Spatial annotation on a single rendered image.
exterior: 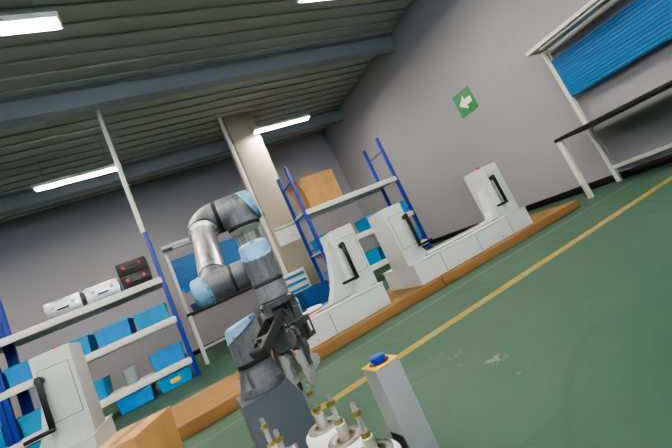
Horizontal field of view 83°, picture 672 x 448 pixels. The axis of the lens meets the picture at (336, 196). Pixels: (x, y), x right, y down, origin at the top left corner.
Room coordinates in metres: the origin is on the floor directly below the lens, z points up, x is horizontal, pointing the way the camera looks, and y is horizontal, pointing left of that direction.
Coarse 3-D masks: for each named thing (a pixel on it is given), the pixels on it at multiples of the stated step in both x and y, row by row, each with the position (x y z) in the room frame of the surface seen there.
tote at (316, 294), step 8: (312, 288) 5.26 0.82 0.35; (320, 288) 5.32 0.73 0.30; (328, 288) 5.38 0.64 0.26; (296, 296) 5.42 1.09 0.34; (304, 296) 5.19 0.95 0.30; (312, 296) 5.24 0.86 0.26; (320, 296) 5.30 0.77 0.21; (328, 296) 5.35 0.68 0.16; (304, 304) 5.29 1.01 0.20; (312, 304) 5.22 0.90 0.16
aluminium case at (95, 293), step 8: (112, 280) 4.63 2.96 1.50; (88, 288) 4.50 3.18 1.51; (96, 288) 4.54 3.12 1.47; (104, 288) 4.58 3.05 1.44; (112, 288) 4.62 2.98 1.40; (120, 288) 4.66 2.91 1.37; (88, 296) 4.49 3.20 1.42; (96, 296) 4.53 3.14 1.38; (104, 296) 4.57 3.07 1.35; (88, 304) 4.48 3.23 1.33
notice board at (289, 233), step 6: (294, 222) 7.22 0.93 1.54; (282, 228) 7.10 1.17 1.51; (288, 228) 7.15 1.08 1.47; (294, 228) 7.20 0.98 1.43; (276, 234) 7.04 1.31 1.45; (282, 234) 7.08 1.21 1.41; (288, 234) 7.13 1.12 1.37; (294, 234) 7.18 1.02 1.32; (282, 240) 7.06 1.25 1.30; (288, 240) 7.11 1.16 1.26; (294, 240) 7.16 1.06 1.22
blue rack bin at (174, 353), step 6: (180, 342) 4.81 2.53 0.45; (168, 348) 4.75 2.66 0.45; (174, 348) 4.78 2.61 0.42; (180, 348) 4.81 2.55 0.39; (156, 354) 4.68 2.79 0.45; (162, 354) 4.72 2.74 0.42; (168, 354) 4.74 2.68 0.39; (174, 354) 4.77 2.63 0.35; (180, 354) 4.80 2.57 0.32; (150, 360) 4.66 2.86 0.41; (156, 360) 4.68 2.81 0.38; (162, 360) 4.71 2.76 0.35; (168, 360) 4.73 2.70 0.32; (174, 360) 4.77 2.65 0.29; (180, 360) 4.80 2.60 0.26; (156, 366) 4.67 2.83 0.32; (162, 366) 4.70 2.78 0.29; (168, 366) 4.73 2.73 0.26; (156, 372) 4.67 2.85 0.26
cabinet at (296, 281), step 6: (300, 270) 6.31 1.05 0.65; (288, 276) 6.21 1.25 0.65; (294, 276) 6.24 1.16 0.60; (300, 276) 6.29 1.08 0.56; (306, 276) 6.33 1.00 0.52; (288, 282) 6.19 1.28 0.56; (294, 282) 6.22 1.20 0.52; (300, 282) 6.27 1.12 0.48; (306, 282) 6.33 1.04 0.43; (288, 288) 6.17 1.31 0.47; (294, 288) 6.23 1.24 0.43; (300, 288) 6.24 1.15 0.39
